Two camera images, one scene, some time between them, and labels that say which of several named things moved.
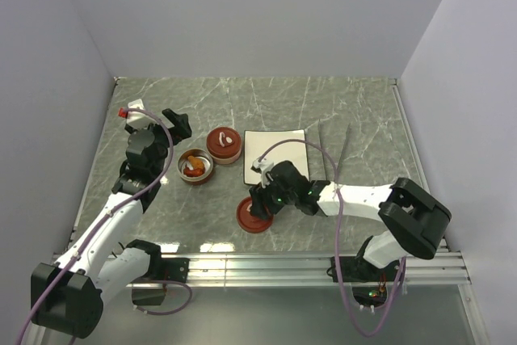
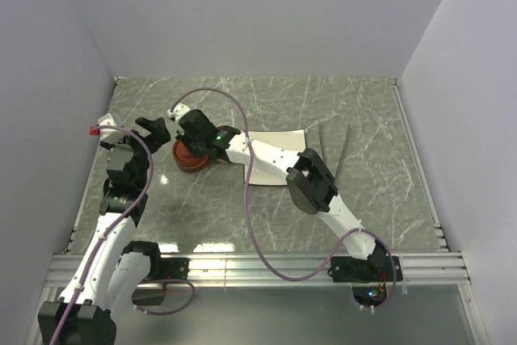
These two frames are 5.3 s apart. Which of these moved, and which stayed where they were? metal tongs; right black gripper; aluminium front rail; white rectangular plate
Moved: right black gripper
Stayed: aluminium front rail; metal tongs; white rectangular plate
